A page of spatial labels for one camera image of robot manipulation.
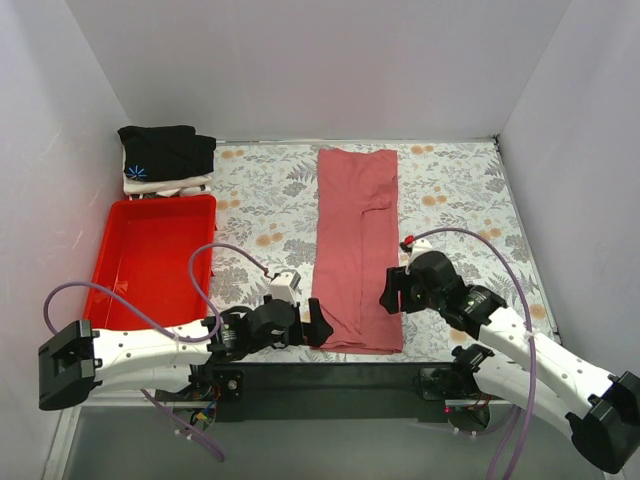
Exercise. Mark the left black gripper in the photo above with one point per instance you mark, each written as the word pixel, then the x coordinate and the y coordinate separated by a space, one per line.
pixel 304 330

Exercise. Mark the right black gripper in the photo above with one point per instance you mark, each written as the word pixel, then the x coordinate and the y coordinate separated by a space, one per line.
pixel 403 290

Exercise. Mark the pink t-shirt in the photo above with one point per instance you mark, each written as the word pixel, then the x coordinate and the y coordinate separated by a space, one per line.
pixel 357 241

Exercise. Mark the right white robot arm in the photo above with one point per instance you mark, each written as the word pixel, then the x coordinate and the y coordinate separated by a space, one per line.
pixel 597 410

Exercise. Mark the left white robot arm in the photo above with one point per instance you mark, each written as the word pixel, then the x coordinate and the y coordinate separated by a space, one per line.
pixel 79 360

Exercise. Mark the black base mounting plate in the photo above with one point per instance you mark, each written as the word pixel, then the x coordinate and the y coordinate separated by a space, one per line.
pixel 426 391

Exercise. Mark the red plastic tray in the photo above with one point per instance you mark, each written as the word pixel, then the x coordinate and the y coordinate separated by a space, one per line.
pixel 145 251

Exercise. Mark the white folded t-shirt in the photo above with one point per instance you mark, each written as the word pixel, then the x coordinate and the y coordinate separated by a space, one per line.
pixel 192 186

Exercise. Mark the black folded t-shirt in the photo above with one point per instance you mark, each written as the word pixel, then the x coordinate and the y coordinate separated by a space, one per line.
pixel 158 154

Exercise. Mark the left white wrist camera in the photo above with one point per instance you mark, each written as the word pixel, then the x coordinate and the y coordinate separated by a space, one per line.
pixel 284 286

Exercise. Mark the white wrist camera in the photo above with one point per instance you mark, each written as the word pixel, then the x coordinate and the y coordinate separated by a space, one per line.
pixel 412 247
pixel 284 286

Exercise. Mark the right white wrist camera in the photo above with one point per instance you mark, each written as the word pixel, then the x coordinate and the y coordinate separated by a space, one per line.
pixel 412 247

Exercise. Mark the aluminium frame rail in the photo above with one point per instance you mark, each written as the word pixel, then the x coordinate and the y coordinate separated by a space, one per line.
pixel 104 436

